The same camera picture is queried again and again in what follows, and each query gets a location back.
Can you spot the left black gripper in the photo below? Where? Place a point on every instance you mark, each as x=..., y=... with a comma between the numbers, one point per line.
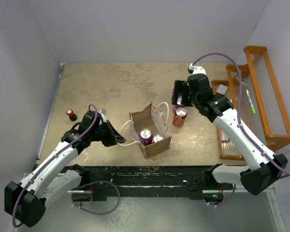
x=111, y=140

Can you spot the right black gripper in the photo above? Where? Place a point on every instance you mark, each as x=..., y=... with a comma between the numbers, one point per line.
x=179, y=85

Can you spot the purple fanta can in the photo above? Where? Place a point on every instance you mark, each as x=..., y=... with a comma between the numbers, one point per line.
x=185, y=92
x=178, y=104
x=146, y=136

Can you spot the red coke can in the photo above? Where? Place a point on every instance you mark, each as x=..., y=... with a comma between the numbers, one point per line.
x=180, y=116
x=157, y=138

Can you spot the brown canvas bag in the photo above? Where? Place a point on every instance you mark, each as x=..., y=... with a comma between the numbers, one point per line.
x=155, y=118

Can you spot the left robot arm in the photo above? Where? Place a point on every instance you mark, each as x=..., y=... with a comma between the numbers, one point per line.
x=26, y=201

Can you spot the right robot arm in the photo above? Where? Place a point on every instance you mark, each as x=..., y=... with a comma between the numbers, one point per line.
x=263, y=167

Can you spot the red and white box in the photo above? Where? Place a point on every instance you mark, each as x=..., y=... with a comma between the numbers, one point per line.
x=221, y=89

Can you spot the small red-capped dark bottle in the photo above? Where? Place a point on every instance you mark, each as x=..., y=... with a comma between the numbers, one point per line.
x=72, y=116

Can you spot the red white label packet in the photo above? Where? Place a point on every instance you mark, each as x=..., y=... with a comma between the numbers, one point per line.
x=224, y=137

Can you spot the orange wooden tiered rack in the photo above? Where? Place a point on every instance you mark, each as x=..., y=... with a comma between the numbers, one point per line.
x=271, y=123

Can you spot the green tipped pen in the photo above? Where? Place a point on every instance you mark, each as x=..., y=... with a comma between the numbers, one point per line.
x=250, y=101

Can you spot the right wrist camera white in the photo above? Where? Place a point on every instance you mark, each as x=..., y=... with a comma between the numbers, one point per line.
x=193, y=69

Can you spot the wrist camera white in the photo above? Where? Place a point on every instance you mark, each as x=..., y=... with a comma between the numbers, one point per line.
x=103, y=112
x=193, y=69

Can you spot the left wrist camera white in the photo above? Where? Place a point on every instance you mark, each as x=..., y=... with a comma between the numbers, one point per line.
x=103, y=112

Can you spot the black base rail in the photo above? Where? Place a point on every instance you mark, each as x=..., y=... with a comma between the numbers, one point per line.
x=150, y=181

